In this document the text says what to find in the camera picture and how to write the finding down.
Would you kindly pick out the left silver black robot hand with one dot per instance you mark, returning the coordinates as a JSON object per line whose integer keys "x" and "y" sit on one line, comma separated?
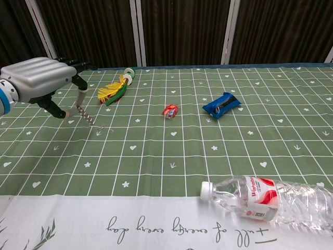
{"x": 39, "y": 78}

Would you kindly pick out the black pleated partition panel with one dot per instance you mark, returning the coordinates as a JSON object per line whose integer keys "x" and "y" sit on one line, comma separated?
{"x": 184, "y": 31}
{"x": 18, "y": 28}
{"x": 283, "y": 28}
{"x": 88, "y": 31}

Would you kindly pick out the small metal screw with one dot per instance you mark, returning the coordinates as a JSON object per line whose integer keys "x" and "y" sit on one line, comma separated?
{"x": 86, "y": 115}

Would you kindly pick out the yellow green feather shuttlecock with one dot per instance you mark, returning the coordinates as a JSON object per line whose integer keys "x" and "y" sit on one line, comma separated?
{"x": 114, "y": 89}

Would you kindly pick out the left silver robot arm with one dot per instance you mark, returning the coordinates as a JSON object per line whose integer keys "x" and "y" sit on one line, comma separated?
{"x": 5, "y": 97}

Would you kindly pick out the blue snack packet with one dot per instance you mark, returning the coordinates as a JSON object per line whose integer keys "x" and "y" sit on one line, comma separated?
{"x": 221, "y": 105}

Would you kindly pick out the green grid tablecloth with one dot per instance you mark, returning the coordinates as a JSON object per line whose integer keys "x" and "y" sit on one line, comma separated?
{"x": 166, "y": 156}

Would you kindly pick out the clear plastic water bottle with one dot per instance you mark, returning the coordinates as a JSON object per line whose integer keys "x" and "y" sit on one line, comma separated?
{"x": 262, "y": 200}

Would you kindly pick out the white partition frame post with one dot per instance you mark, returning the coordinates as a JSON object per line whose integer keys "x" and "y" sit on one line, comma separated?
{"x": 139, "y": 32}
{"x": 41, "y": 28}
{"x": 230, "y": 31}
{"x": 330, "y": 56}

